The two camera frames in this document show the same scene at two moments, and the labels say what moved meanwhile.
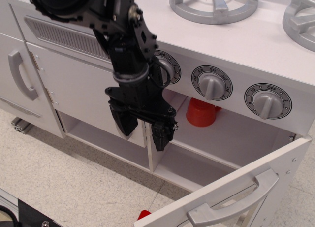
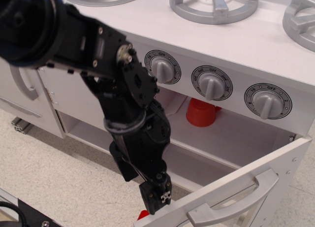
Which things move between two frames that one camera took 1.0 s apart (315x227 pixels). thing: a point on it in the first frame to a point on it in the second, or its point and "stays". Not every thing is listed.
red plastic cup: [201, 114] stays
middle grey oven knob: [212, 82] stays
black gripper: [145, 98] to [144, 145]
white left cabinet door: [41, 112] stays
